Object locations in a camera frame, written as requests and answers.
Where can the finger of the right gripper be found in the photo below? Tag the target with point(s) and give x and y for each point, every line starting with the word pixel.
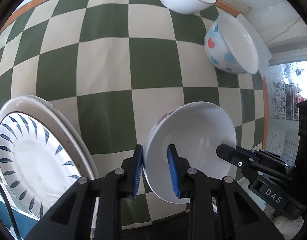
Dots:
pixel 238 156

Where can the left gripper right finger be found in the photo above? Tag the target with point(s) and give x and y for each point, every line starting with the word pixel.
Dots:
pixel 178 166

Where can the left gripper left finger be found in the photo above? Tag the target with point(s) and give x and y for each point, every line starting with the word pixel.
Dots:
pixel 133 170

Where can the white bowl purple flowers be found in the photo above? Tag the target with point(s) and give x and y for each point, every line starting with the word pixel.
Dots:
pixel 196 129

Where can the large white floral plate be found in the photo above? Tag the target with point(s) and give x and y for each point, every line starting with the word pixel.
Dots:
pixel 53 119

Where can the white plate blue leaves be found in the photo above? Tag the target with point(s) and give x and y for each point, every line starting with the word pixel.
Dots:
pixel 34 164

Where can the white paper towel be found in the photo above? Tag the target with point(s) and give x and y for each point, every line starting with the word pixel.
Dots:
pixel 263 52

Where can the white bowl hearts pattern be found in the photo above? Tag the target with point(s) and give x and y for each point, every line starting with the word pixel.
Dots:
pixel 229 46

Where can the green checkered table mat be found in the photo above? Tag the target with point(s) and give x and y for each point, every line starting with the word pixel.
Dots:
pixel 114 67

